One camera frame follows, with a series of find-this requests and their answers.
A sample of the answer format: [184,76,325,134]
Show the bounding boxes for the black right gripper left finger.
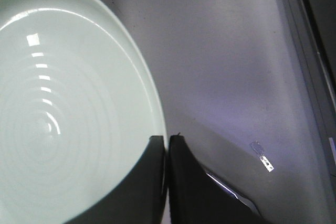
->
[67,135,165,223]

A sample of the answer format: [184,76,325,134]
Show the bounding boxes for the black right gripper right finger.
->
[169,135,265,223]

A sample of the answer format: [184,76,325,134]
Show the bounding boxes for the light green round plate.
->
[1,0,166,223]

